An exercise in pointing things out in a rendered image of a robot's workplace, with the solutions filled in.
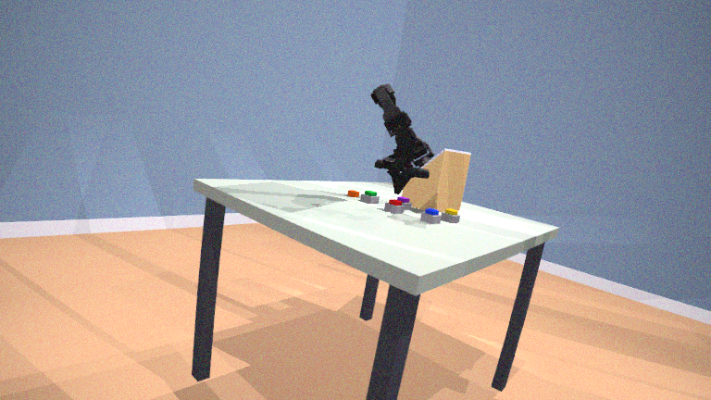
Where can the purple button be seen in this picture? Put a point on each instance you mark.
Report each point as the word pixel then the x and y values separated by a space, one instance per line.
pixel 406 203

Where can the yellow button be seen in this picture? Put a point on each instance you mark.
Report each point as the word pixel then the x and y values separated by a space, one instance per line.
pixel 450 215

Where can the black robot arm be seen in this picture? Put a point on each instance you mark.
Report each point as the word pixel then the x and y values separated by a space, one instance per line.
pixel 397 122

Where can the blue button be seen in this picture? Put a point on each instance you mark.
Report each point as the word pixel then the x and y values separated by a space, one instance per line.
pixel 431 216

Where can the red button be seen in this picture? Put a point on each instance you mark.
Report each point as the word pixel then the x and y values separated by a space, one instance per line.
pixel 394 206

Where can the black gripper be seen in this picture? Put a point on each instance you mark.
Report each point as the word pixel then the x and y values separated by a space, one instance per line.
pixel 401 179

